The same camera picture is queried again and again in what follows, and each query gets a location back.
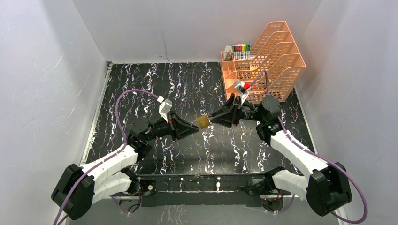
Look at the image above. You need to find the aluminium left side rail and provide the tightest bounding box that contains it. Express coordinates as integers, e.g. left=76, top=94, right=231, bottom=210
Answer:
left=79, top=61, right=113, bottom=166

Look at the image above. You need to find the large brass padlock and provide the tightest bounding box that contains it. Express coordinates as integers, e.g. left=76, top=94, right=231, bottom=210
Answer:
left=196, top=115, right=210, bottom=129

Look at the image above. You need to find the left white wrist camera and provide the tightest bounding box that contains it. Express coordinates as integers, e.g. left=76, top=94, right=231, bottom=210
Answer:
left=157, top=96, right=172, bottom=121

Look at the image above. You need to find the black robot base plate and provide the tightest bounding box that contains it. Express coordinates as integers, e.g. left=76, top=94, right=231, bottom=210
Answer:
left=140, top=174, right=285, bottom=212

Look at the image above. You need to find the purple cable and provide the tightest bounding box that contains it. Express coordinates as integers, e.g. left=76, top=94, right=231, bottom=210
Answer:
left=53, top=89, right=161, bottom=225
left=248, top=69, right=369, bottom=225

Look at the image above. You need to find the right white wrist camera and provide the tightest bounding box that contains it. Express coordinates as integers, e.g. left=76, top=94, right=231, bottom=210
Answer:
left=233, top=80, right=251, bottom=105

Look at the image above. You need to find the grey eraser box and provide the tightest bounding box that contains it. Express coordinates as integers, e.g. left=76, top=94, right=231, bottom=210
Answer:
left=223, top=45, right=234, bottom=61

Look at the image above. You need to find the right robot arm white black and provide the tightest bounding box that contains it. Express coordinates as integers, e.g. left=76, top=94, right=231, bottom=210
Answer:
left=210, top=94, right=352, bottom=216

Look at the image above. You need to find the coloured marker pen set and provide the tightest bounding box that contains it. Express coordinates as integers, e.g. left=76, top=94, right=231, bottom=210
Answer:
left=232, top=44, right=251, bottom=60

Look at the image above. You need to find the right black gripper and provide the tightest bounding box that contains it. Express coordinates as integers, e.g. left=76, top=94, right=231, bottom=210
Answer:
left=210, top=93, right=265, bottom=128

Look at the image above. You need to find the aluminium front rail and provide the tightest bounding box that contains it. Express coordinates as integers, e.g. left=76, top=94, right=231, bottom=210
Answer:
left=62, top=175, right=342, bottom=200

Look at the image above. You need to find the orange plastic file organizer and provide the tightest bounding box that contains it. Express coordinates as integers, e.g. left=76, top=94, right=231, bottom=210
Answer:
left=221, top=21, right=306, bottom=104

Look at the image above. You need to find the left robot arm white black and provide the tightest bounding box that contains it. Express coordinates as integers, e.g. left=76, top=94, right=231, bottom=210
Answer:
left=51, top=111, right=199, bottom=220

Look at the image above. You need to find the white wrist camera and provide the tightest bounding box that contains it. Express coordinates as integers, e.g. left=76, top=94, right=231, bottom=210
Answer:
left=157, top=96, right=172, bottom=121
left=233, top=80, right=251, bottom=105

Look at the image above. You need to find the aluminium rail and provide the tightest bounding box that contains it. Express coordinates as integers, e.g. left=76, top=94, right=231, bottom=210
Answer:
left=79, top=61, right=113, bottom=166
left=62, top=175, right=342, bottom=200

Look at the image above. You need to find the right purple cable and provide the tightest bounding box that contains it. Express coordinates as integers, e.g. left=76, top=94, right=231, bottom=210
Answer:
left=248, top=69, right=369, bottom=225

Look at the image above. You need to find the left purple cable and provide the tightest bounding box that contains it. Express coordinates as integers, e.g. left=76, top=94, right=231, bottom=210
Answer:
left=53, top=89, right=161, bottom=225

